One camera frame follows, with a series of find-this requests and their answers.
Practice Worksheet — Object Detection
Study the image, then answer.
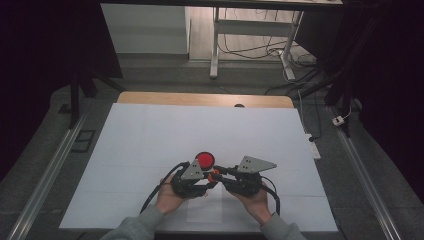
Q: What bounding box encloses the black tripod stand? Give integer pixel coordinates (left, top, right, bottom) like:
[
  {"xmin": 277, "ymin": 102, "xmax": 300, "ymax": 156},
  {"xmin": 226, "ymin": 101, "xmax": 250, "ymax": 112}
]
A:
[
  {"xmin": 293, "ymin": 66, "xmax": 358, "ymax": 138},
  {"xmin": 68, "ymin": 66, "xmax": 128, "ymax": 129}
]

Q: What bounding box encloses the person's left hand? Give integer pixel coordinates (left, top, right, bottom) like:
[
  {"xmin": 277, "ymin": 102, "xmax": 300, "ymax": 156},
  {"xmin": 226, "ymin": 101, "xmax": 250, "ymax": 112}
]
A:
[{"xmin": 154, "ymin": 174, "xmax": 208, "ymax": 215}]

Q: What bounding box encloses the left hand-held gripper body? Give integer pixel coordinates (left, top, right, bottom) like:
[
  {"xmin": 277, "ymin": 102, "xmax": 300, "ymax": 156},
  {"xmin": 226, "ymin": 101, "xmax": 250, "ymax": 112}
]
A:
[{"xmin": 171, "ymin": 158, "xmax": 209, "ymax": 200}]

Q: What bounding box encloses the white desk frame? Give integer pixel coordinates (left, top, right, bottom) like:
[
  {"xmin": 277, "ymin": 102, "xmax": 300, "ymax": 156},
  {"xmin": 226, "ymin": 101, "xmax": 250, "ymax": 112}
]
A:
[{"xmin": 209, "ymin": 6, "xmax": 305, "ymax": 82}]

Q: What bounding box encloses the white cabinet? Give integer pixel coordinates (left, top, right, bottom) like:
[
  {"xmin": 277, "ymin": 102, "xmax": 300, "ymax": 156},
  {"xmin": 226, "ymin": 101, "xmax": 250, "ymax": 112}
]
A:
[{"xmin": 100, "ymin": 3, "xmax": 192, "ymax": 55}]

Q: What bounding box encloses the right hand-held gripper black cable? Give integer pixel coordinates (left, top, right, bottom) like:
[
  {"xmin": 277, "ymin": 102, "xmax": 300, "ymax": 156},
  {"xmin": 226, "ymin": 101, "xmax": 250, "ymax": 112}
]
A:
[{"xmin": 259, "ymin": 175, "xmax": 281, "ymax": 216}]

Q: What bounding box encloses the aluminium floor rail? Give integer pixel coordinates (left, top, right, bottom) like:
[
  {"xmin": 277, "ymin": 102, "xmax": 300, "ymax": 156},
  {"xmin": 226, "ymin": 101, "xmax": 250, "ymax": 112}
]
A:
[
  {"xmin": 6, "ymin": 113, "xmax": 89, "ymax": 240},
  {"xmin": 326, "ymin": 106, "xmax": 403, "ymax": 240}
]

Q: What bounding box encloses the red round ink pad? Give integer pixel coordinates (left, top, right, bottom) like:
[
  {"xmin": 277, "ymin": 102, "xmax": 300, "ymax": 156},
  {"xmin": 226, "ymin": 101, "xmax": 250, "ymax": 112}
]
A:
[{"xmin": 195, "ymin": 151, "xmax": 216, "ymax": 172}]

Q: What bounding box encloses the black floor frame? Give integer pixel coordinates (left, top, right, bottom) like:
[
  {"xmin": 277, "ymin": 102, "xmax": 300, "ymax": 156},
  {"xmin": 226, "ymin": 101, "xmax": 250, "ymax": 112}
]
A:
[{"xmin": 71, "ymin": 129, "xmax": 97, "ymax": 154}]

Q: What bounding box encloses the person's right hand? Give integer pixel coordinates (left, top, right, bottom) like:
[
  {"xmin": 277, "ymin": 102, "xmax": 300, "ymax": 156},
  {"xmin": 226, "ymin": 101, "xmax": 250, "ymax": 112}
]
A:
[{"xmin": 229, "ymin": 188, "xmax": 273, "ymax": 227}]

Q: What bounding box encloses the tangle of black floor cables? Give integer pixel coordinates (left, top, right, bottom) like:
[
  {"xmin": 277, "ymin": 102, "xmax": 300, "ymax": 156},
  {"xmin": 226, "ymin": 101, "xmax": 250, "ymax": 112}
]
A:
[{"xmin": 218, "ymin": 8, "xmax": 323, "ymax": 143}]

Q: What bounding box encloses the large white table cover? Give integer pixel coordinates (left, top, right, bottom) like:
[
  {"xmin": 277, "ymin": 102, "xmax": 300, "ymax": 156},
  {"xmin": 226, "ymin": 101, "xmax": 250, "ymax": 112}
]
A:
[{"xmin": 59, "ymin": 102, "xmax": 339, "ymax": 233}]

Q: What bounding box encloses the white paper sheet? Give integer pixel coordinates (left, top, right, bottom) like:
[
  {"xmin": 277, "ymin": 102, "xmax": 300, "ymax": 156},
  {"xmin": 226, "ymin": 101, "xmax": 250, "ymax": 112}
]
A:
[{"xmin": 186, "ymin": 184, "xmax": 224, "ymax": 224}]

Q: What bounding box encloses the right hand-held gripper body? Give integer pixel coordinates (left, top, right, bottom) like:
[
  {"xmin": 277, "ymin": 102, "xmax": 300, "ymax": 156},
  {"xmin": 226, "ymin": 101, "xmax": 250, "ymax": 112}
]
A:
[{"xmin": 228, "ymin": 155, "xmax": 278, "ymax": 197}]

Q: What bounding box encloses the dark curtain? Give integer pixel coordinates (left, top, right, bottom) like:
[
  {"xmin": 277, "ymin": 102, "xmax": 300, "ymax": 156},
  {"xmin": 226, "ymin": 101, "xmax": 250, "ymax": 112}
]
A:
[
  {"xmin": 0, "ymin": 0, "xmax": 124, "ymax": 181},
  {"xmin": 296, "ymin": 0, "xmax": 424, "ymax": 201}
]

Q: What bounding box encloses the white power strip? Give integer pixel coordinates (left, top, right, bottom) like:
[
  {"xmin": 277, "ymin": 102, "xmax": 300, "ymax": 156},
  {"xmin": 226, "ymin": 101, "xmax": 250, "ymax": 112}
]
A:
[{"xmin": 305, "ymin": 133, "xmax": 322, "ymax": 160}]

